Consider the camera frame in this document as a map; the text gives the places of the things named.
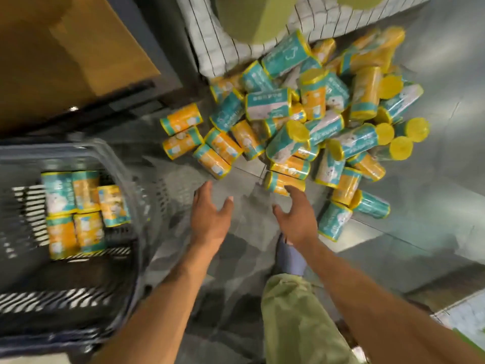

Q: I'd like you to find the person's right hand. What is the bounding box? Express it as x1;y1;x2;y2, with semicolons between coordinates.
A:
273;185;319;251

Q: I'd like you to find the person's left hand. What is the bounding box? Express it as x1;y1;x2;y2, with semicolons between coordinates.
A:
190;181;234;250

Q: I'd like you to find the person's left forearm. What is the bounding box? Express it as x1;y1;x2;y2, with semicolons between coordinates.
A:
90;244;217;364

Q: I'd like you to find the person's right forearm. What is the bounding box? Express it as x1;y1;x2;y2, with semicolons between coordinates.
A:
301;242;485;364

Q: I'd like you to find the pile of pet food cans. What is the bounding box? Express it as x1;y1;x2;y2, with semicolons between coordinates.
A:
160;26;430;243

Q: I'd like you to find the green trouser leg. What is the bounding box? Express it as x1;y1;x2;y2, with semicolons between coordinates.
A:
261;274;362;364

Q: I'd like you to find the orange pet food can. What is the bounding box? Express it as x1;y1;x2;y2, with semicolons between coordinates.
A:
97;184;132;228
72;170;101;214
73;211;107;255
46;215;80;261

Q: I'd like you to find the dark blue plastic basket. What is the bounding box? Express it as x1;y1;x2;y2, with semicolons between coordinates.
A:
0;138;171;357

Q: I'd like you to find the teal pet food can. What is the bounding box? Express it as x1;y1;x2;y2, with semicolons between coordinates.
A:
41;171;78;217

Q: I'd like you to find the white grid pattern cushion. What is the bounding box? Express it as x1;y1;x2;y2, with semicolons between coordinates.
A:
175;0;440;79

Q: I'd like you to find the large green round stool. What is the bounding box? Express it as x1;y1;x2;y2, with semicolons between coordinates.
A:
213;0;301;44

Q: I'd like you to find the white patterned mat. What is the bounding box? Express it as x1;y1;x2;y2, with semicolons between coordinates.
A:
431;290;485;339

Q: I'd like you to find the small green round stool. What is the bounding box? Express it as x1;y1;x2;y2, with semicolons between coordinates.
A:
333;0;389;10

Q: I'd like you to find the brown wooden cabinet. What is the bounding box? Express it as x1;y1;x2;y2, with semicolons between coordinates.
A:
0;0;183;134

